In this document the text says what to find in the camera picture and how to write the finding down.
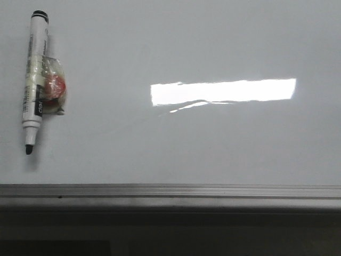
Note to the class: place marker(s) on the red magnet taped to marker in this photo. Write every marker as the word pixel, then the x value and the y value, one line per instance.
pixel 55 87

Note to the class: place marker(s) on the white black whiteboard marker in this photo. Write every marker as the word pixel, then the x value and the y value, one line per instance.
pixel 35 78

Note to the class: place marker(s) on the white whiteboard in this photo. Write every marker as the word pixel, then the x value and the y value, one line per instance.
pixel 212 92

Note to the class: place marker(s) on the aluminium whiteboard frame rail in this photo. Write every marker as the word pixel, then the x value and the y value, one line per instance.
pixel 142 196

